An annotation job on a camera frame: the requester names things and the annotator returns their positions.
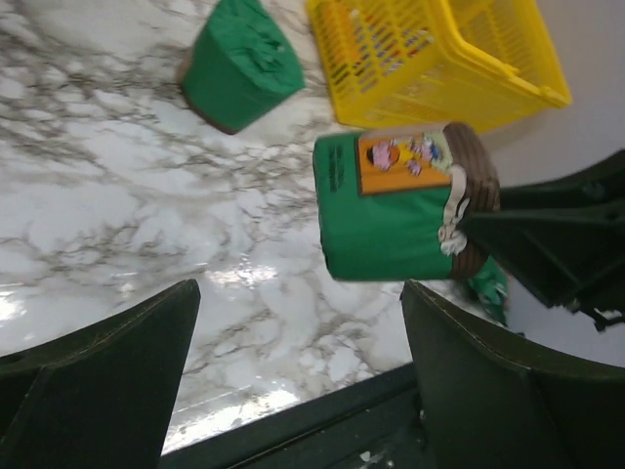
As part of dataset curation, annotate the green wrapped toilet paper roll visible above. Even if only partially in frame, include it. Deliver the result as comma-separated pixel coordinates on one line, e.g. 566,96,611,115
176,0,305,135

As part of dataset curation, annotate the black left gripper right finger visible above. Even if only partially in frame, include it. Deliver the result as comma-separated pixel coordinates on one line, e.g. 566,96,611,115
400,281,624,468

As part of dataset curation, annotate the green chips bag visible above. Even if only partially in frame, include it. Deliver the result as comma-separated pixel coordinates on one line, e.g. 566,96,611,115
467,257,509,326

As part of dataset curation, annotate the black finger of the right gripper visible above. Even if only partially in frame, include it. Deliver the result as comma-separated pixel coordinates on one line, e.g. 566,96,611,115
461,202,624,309
500,149,625,210

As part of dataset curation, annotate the yellow plastic shopping basket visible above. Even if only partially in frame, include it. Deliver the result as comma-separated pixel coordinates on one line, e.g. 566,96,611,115
306,0,571,132

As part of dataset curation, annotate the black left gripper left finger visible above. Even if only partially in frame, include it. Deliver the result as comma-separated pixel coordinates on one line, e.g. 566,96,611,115
1,279,201,469

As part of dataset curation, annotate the green brown paper roll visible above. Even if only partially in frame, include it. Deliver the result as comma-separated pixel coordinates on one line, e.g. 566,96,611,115
312,121,500,281

